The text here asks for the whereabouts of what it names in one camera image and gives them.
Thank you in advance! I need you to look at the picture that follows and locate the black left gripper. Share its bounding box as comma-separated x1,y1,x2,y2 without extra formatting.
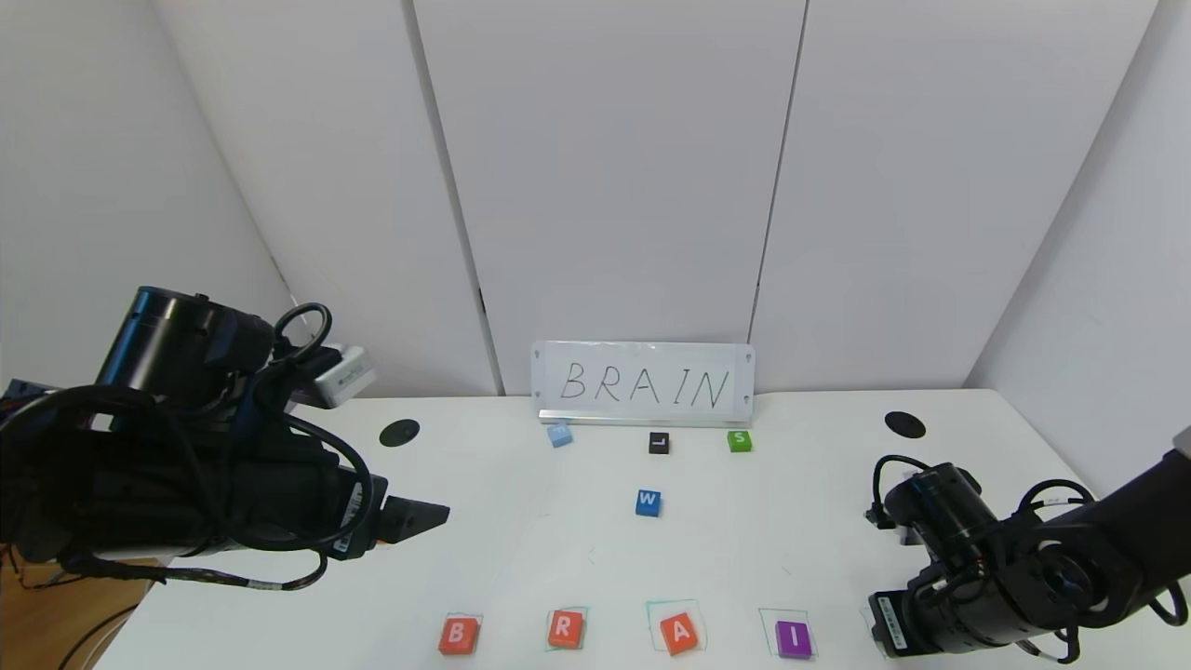
239,427,450,562

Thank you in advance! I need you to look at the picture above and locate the orange block letter R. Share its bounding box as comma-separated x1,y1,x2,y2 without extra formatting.
547,610,587,650

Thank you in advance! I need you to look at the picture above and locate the orange block letter B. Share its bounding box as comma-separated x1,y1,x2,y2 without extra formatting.
438,616,481,657

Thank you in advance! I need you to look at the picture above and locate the white BRAIN sign board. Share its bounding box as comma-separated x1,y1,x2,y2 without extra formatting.
530,341,756,429

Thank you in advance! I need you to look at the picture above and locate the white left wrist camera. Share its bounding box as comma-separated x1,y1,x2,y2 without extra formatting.
296,344,378,410

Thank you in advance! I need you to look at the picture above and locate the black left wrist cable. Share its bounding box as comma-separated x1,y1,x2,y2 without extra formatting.
56,302,375,592

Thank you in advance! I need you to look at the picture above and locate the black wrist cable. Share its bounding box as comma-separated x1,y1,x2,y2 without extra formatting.
870,454,1191,663
56,302,375,592

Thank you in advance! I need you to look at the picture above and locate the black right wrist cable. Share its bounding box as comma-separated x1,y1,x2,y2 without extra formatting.
870,454,1191,663

